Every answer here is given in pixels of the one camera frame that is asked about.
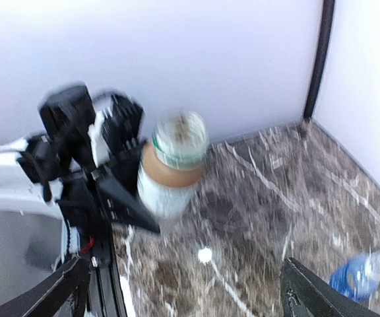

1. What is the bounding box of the black front rail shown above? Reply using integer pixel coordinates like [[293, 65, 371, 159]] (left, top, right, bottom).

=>
[[88, 192, 127, 317]]

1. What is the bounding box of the right black frame post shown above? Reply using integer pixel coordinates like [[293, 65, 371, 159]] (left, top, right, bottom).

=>
[[303, 0, 335, 121]]

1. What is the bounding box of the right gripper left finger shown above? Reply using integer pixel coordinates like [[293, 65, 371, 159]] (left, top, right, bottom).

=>
[[0, 256, 90, 316]]

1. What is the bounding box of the blue label water bottle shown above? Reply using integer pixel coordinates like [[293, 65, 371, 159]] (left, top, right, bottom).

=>
[[329, 251, 380, 302]]

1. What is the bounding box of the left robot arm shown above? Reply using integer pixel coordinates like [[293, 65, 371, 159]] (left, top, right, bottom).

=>
[[0, 82, 160, 261]]

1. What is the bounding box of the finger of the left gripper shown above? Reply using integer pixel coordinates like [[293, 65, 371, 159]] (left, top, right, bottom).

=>
[[92, 167, 160, 234]]

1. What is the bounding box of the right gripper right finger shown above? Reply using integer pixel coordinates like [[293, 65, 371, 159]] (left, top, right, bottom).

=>
[[280, 258, 378, 316]]

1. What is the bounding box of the green cap coffee bottle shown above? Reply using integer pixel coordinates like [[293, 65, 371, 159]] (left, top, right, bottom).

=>
[[137, 111, 209, 219]]

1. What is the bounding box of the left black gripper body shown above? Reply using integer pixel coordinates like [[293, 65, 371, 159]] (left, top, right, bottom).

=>
[[102, 94, 144, 195]]

